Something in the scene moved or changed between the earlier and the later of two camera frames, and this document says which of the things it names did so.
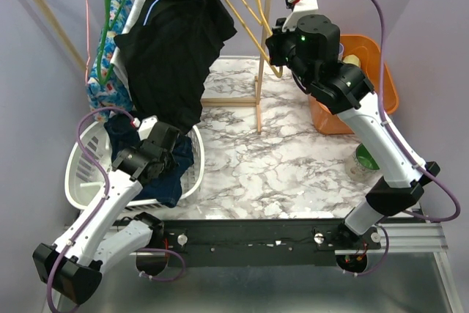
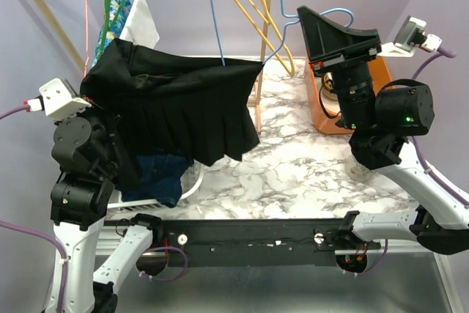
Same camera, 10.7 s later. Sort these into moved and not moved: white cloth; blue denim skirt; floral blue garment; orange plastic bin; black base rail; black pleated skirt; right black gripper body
Moved: white cloth; right black gripper body; black pleated skirt
Not moved: blue denim skirt; black base rail; floral blue garment; orange plastic bin
